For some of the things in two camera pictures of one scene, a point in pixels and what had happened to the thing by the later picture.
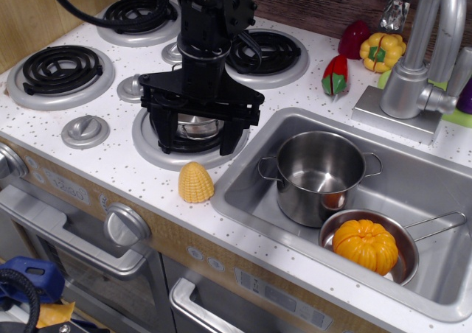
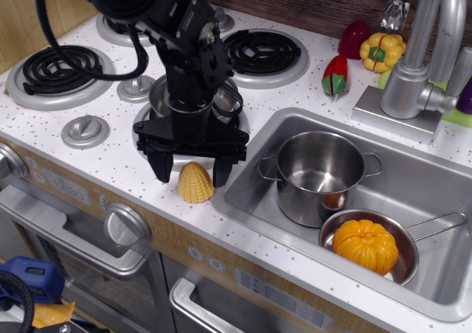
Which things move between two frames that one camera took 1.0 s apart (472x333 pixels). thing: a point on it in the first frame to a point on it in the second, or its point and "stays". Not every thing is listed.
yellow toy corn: [195, 184] stays
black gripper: [200, 91] to [193, 133]
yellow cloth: [53, 313] stays
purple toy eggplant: [464, 101] stays
